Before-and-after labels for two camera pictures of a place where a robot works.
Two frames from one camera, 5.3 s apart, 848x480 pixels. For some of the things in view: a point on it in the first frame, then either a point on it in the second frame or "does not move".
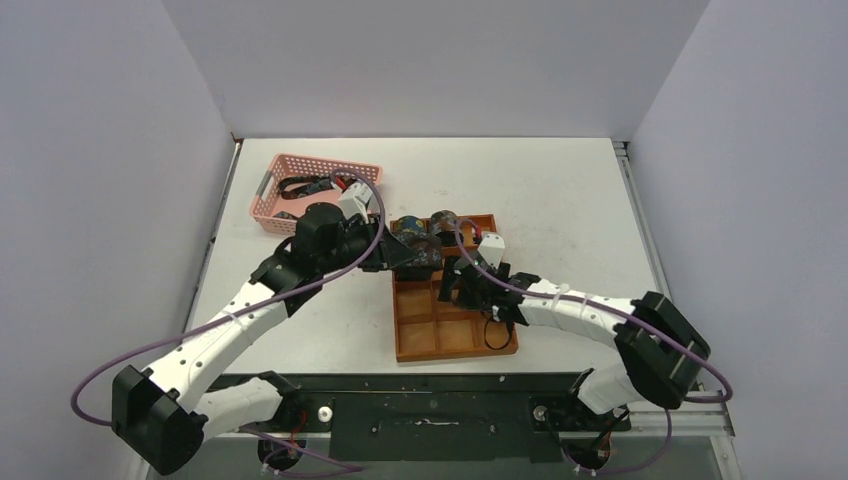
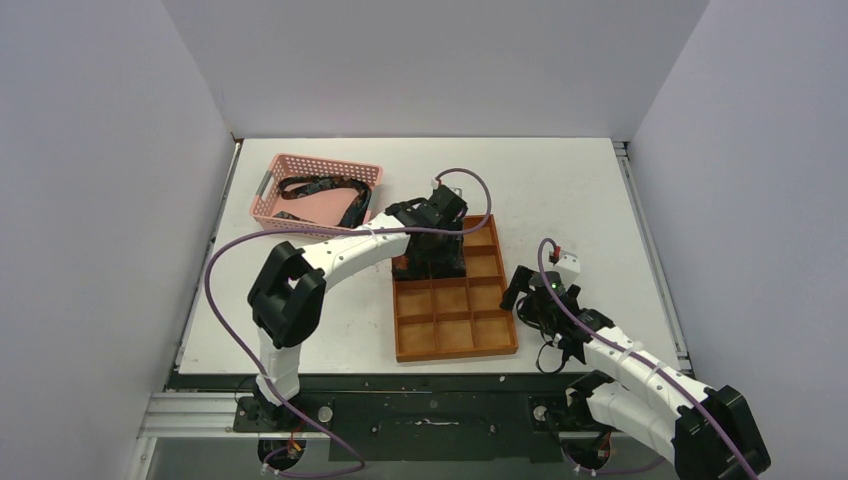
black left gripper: [392, 253] to [457, 224]
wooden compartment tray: [428, 329] does not move
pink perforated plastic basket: [288, 183] does not move
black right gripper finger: [445, 294] to [519, 283]
